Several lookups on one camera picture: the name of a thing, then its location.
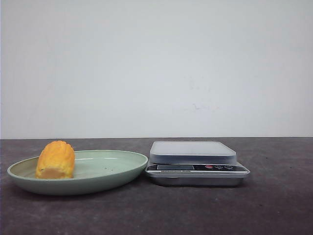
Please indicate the yellow corn cob piece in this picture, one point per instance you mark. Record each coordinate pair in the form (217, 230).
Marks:
(56, 161)

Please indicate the silver electronic kitchen scale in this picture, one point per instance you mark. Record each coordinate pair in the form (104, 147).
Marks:
(194, 163)

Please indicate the light green plate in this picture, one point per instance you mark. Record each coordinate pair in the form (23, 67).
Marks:
(95, 171)

